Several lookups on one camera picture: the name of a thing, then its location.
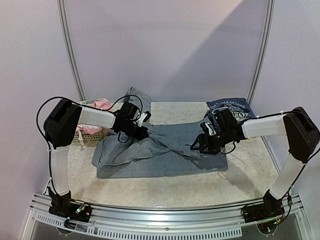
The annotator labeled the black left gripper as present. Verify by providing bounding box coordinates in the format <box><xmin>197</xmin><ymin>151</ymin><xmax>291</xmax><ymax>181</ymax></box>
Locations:
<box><xmin>120</xmin><ymin>119</ymin><xmax>149</xmax><ymax>140</ymax></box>

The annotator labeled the grey garment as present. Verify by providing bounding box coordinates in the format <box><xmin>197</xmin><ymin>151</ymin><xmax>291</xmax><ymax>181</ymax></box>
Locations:
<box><xmin>91</xmin><ymin>86</ymin><xmax>229</xmax><ymax>180</ymax></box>

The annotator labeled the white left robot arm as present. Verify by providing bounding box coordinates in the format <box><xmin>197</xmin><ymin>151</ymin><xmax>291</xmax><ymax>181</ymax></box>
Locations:
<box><xmin>43</xmin><ymin>97</ymin><xmax>151</xmax><ymax>196</ymax></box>

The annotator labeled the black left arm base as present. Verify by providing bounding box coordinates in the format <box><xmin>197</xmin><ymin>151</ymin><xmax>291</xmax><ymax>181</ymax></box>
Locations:
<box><xmin>48</xmin><ymin>187</ymin><xmax>93</xmax><ymax>223</ymax></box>

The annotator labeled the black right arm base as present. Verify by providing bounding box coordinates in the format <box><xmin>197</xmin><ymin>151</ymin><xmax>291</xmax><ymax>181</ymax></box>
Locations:
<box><xmin>240</xmin><ymin>189</ymin><xmax>293</xmax><ymax>225</ymax></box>

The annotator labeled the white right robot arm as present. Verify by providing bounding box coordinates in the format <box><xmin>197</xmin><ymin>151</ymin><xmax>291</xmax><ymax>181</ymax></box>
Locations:
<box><xmin>190</xmin><ymin>106</ymin><xmax>320</xmax><ymax>218</ymax></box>

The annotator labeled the beige perforated laundry basket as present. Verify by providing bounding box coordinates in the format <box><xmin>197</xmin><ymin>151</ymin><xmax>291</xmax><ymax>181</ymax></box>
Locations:
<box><xmin>72</xmin><ymin>98</ymin><xmax>109</xmax><ymax>146</ymax></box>

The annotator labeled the pink garment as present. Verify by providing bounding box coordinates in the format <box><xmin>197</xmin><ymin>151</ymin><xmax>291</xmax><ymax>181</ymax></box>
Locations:
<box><xmin>75</xmin><ymin>98</ymin><xmax>111</xmax><ymax>135</ymax></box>

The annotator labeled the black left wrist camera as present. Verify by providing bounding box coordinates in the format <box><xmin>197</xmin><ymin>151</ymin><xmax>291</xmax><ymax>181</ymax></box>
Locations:
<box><xmin>119</xmin><ymin>101</ymin><xmax>151</xmax><ymax>127</ymax></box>

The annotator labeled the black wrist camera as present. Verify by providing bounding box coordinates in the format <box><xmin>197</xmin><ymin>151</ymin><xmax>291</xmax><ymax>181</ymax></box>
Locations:
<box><xmin>200</xmin><ymin>108</ymin><xmax>238</xmax><ymax>136</ymax></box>
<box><xmin>119</xmin><ymin>101</ymin><xmax>151</xmax><ymax>127</ymax></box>

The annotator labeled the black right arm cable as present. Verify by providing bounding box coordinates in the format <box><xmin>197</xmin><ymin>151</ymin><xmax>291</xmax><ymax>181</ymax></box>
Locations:
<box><xmin>222</xmin><ymin>111</ymin><xmax>316</xmax><ymax>198</ymax></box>

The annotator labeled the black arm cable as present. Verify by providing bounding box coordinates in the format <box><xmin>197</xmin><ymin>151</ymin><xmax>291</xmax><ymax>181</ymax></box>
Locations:
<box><xmin>222</xmin><ymin>111</ymin><xmax>316</xmax><ymax>198</ymax></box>
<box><xmin>36</xmin><ymin>94</ymin><xmax>145</xmax><ymax>191</ymax></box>

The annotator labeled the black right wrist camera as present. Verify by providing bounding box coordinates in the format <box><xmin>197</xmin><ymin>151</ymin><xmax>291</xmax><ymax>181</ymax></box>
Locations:
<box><xmin>200</xmin><ymin>108</ymin><xmax>238</xmax><ymax>136</ymax></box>

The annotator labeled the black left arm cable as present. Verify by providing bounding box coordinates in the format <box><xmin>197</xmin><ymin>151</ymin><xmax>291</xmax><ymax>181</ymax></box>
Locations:
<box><xmin>36</xmin><ymin>94</ymin><xmax>145</xmax><ymax>191</ymax></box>

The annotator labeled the aluminium front rail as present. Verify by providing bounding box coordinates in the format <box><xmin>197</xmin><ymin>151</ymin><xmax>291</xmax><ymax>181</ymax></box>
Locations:
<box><xmin>21</xmin><ymin>193</ymin><xmax>313</xmax><ymax>240</ymax></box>

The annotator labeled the right aluminium frame post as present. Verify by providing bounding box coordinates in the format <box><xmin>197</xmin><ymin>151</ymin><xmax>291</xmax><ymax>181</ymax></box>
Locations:
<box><xmin>246</xmin><ymin>0</ymin><xmax>275</xmax><ymax>105</ymax></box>

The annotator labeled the aluminium frame post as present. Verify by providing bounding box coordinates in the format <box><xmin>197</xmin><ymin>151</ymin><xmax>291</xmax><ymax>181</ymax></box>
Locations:
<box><xmin>57</xmin><ymin>0</ymin><xmax>86</xmax><ymax>101</ymax></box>
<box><xmin>246</xmin><ymin>0</ymin><xmax>275</xmax><ymax>105</ymax></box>

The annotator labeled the left aluminium frame post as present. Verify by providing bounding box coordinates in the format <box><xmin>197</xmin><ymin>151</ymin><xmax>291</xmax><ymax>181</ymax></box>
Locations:
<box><xmin>57</xmin><ymin>0</ymin><xmax>86</xmax><ymax>101</ymax></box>

